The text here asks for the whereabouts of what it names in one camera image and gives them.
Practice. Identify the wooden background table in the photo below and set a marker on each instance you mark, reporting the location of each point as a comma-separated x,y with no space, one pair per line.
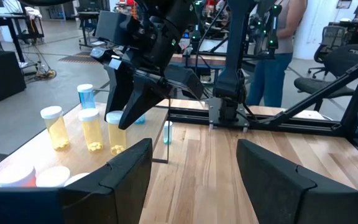
185,59

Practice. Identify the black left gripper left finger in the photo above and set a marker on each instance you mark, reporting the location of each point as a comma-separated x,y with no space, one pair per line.
120,193

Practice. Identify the striped floor mat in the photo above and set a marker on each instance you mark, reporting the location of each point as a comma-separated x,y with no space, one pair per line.
76,58

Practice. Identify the teal medicine bottle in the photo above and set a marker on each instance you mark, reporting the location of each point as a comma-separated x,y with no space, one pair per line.
167,133

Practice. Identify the person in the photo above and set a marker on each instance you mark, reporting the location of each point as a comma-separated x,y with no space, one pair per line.
269,77

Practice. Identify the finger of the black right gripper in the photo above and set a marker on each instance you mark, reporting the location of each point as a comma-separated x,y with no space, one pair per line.
141,99
118,90

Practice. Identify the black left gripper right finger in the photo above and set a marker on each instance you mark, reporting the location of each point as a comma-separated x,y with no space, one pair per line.
269,186

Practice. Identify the yellow medicine bottle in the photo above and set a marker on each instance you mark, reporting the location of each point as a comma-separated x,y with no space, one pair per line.
56,130
91,133
117,140

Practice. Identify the wooden shelf with black legs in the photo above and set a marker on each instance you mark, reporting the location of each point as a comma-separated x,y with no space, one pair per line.
73,158

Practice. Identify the black mesh office chair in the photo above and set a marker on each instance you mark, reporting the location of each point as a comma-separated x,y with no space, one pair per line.
331,37

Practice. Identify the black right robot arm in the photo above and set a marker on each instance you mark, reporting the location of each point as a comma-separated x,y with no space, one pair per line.
235,62

